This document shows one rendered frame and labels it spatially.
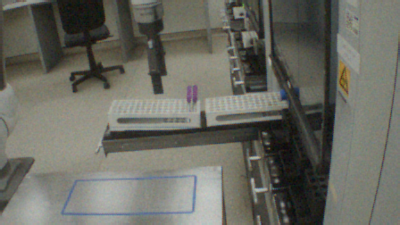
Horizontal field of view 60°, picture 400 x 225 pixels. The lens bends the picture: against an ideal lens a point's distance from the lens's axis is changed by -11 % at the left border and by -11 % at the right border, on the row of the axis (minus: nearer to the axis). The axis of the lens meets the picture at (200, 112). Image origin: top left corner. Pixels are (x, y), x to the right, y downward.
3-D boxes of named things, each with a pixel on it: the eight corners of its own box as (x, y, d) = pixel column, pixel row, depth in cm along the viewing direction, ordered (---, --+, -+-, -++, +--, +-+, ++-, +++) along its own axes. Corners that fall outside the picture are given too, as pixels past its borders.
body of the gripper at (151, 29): (139, 17, 115) (145, 45, 120) (135, 25, 108) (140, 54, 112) (163, 13, 115) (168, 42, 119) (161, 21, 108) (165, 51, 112)
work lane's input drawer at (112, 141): (300, 120, 136) (301, 97, 131) (309, 140, 123) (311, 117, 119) (102, 137, 139) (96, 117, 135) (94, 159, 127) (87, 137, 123)
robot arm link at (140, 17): (129, 7, 105) (132, 26, 108) (160, 2, 104) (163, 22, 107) (134, 0, 113) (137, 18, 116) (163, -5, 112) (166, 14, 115)
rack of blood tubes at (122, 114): (200, 115, 133) (200, 98, 130) (200, 130, 124) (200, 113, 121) (115, 115, 133) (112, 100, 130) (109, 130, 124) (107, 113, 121)
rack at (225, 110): (292, 106, 131) (292, 90, 128) (298, 120, 122) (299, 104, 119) (206, 114, 132) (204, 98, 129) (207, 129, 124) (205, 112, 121)
